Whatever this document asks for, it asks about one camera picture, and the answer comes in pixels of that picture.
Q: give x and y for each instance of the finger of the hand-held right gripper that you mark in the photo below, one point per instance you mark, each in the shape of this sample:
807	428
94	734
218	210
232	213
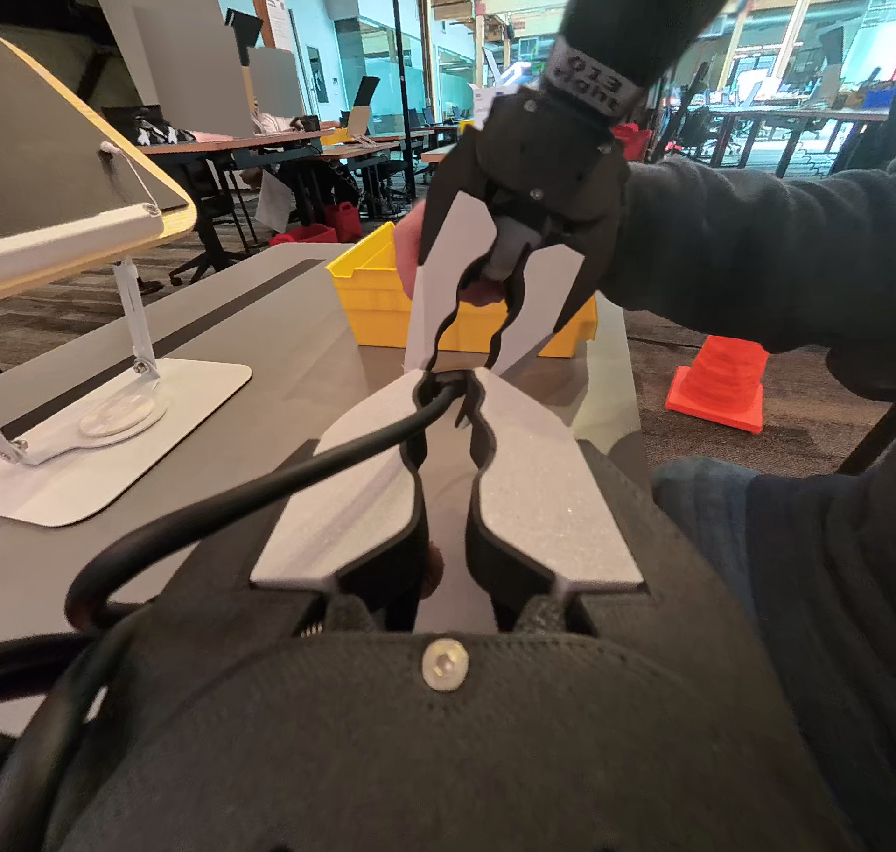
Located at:
546	292
441	271

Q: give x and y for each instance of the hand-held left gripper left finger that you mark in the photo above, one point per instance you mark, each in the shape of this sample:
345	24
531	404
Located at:
336	509

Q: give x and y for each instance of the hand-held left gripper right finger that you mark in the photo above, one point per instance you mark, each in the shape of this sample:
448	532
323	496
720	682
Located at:
553	509

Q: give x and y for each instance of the yellow plastic bin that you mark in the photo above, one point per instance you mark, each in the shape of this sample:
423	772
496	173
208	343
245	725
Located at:
371	299

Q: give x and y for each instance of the person's right forearm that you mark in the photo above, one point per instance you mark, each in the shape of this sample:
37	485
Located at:
756	250

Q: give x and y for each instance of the person's right hand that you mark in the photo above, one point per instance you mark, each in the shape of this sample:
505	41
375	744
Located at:
410	250

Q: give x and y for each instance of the person's left hand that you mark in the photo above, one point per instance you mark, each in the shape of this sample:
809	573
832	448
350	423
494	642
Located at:
433	569

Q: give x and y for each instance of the red plastic container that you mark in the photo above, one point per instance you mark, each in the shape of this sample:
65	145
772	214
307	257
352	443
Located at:
633	142

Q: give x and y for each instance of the red floor container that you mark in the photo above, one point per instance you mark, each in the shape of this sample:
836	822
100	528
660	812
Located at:
301	233
346	222

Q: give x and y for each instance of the person's blue jeans leg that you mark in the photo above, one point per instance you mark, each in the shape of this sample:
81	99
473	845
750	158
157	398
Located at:
700	509

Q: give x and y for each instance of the orange traffic cone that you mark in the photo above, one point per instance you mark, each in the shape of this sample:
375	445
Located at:
721	383

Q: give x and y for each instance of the white stand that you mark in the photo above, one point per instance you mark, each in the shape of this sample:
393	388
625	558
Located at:
140	432

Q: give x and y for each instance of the black office chair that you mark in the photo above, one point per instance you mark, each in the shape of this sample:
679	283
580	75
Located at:
210	208

